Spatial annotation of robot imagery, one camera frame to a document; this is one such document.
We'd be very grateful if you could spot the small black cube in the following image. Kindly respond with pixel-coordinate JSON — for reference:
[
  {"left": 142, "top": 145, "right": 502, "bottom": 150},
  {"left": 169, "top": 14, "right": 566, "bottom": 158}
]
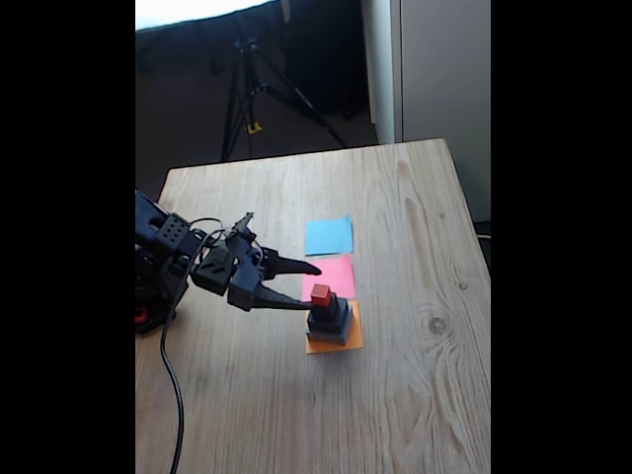
[{"left": 312, "top": 291, "right": 340, "bottom": 320}]

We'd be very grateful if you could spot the medium black block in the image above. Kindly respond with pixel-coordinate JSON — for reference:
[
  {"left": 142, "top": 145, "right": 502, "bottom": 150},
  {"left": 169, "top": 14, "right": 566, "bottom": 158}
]
[{"left": 306, "top": 298, "right": 353, "bottom": 333}]

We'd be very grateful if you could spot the large black block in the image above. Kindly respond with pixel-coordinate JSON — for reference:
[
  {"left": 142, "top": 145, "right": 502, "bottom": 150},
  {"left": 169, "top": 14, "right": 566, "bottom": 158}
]
[{"left": 305, "top": 315, "right": 355, "bottom": 347}]

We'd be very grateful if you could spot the blue paper sheet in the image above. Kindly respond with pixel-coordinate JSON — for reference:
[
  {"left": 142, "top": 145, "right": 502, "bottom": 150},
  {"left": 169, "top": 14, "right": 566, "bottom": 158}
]
[{"left": 304, "top": 214, "right": 356, "bottom": 257}]

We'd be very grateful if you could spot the pink paper sheet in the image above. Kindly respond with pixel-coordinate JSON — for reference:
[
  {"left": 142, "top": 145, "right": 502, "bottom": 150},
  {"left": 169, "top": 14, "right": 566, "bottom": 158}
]
[{"left": 301, "top": 254, "right": 356, "bottom": 303}]

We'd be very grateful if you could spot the orange paper sheet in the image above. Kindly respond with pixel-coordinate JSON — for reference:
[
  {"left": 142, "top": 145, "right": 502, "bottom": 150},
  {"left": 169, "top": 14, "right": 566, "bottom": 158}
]
[{"left": 304, "top": 299, "right": 364, "bottom": 356}]

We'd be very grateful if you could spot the black tripod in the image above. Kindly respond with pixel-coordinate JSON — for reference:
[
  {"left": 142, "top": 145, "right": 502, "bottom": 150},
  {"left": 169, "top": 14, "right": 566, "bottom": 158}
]
[{"left": 219, "top": 29, "right": 352, "bottom": 162}]

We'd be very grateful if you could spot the white cabinet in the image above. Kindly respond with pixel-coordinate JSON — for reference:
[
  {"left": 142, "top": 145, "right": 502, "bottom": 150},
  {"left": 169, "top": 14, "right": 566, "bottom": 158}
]
[{"left": 359, "top": 0, "right": 492, "bottom": 223}]

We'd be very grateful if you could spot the bright white panel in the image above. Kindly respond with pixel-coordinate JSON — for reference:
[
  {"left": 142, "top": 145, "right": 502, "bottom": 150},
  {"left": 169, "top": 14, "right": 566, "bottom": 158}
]
[{"left": 135, "top": 0, "right": 277, "bottom": 31}]

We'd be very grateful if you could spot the bare circuit board camera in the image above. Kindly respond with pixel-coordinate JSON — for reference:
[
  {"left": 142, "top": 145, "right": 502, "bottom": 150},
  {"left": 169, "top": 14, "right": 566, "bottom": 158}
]
[{"left": 228, "top": 211, "right": 258, "bottom": 239}]

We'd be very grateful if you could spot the black camera cable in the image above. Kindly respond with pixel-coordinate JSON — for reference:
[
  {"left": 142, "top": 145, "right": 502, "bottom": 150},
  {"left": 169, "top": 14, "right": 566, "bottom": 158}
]
[{"left": 159, "top": 227, "right": 231, "bottom": 474}]

